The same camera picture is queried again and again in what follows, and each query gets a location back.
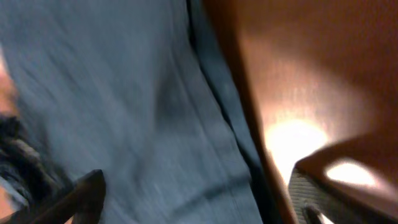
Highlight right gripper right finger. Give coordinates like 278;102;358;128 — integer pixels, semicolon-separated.
288;133;397;224

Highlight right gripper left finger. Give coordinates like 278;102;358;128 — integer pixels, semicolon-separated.
1;169;106;224

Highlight navy blue shorts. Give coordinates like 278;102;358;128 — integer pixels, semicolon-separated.
1;0;273;223

